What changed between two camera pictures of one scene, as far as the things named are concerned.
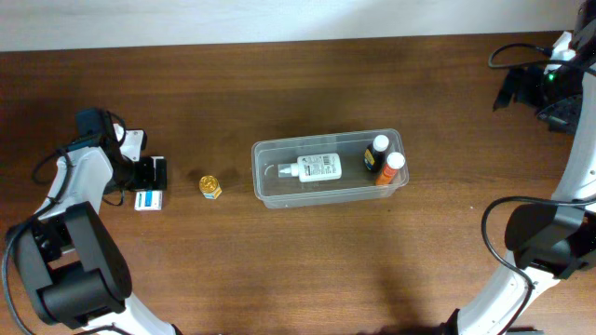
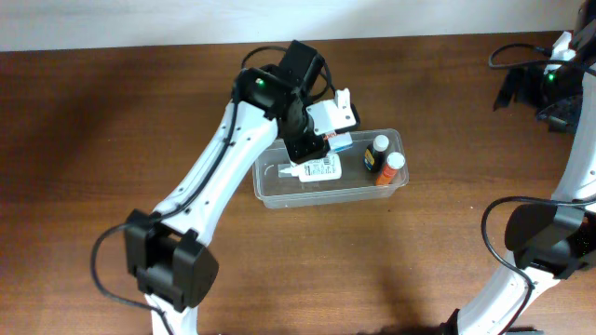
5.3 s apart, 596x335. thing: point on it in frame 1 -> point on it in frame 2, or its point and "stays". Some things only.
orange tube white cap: x=395 y=161 stays
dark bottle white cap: x=374 y=155 stays
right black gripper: x=521 y=86 stays
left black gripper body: x=155 y=173 -> x=306 y=150
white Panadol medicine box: x=151 y=200 -> x=340 y=140
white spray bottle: x=314 y=167 stays
